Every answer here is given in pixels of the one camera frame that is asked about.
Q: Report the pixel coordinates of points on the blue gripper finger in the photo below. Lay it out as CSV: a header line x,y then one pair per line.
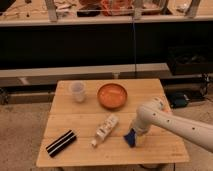
x,y
130,138

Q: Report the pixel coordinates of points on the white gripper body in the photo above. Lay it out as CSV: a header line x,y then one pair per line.
x,y
139,127

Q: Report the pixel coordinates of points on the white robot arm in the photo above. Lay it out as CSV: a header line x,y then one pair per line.
x,y
152,113

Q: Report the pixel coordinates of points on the orange ceramic bowl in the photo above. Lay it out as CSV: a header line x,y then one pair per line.
x,y
112,96

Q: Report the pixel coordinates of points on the white plastic bottle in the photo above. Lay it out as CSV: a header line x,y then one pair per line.
x,y
103,131

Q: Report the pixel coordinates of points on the light wooden table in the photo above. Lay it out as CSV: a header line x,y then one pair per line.
x,y
86,134

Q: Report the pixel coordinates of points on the dark device on floor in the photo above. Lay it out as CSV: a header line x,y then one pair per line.
x,y
178,100

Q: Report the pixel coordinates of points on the long wooden bench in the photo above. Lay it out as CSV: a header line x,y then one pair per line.
x,y
47,76

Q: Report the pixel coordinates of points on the clear plastic cup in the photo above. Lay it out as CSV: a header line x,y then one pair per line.
x,y
77,89

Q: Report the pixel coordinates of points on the black white striped block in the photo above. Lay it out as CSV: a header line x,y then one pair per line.
x,y
61,143

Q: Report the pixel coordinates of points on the black box on right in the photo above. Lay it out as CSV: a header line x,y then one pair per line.
x,y
190,60

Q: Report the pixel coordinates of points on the orange clutter on shelf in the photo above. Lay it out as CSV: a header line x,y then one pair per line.
x,y
116,7

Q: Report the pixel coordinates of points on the black object on shelf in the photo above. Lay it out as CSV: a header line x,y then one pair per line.
x,y
90,10

